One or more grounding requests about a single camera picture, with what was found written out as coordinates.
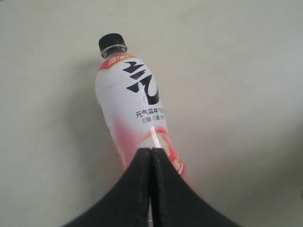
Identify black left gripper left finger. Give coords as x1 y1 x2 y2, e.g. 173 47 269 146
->
65 148 151 227

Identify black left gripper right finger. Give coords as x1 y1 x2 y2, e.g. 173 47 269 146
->
150 148 237 227

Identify pink peach drink bottle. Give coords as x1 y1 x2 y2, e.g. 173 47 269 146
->
95 33 191 184

